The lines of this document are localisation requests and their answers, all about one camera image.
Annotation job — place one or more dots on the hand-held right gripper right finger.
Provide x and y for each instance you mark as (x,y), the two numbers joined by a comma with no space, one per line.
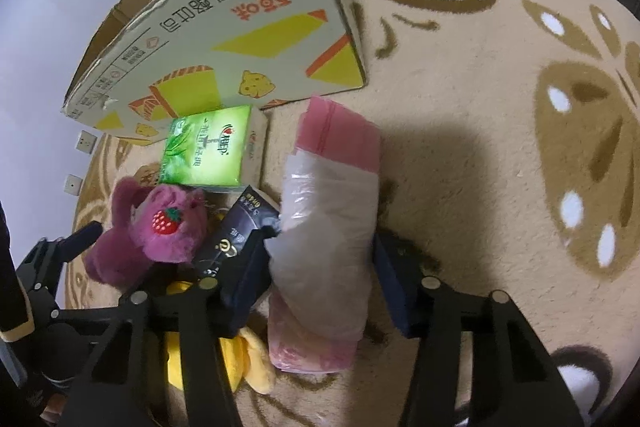
(395,287)

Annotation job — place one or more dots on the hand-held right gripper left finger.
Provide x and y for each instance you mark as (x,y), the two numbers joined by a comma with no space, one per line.
(241,313)

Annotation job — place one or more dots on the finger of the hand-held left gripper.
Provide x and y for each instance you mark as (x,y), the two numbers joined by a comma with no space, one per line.
(80,237)

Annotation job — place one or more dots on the pink bag pack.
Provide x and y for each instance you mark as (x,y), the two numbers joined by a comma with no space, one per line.
(325,232)

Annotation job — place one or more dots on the person's left forearm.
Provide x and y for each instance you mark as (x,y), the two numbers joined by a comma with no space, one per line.
(11,277)

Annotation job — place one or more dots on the yellow plush toy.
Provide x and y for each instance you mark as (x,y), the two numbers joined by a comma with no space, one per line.
(250,357)

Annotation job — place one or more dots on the purple plush bear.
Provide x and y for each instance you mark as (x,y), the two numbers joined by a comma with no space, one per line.
(150,247)

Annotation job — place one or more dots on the black tissue pack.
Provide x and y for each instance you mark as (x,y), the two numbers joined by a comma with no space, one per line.
(235,237)

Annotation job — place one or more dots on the green tissue pack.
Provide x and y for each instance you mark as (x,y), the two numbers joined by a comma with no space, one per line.
(210,147)

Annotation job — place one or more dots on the beige patterned rug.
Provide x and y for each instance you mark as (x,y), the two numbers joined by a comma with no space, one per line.
(450,107)

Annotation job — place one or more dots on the printed cardboard box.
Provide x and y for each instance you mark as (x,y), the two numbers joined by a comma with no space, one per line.
(225,32)

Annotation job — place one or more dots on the white wall socket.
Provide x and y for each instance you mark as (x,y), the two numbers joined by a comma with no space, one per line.
(85,142)
(73,184)

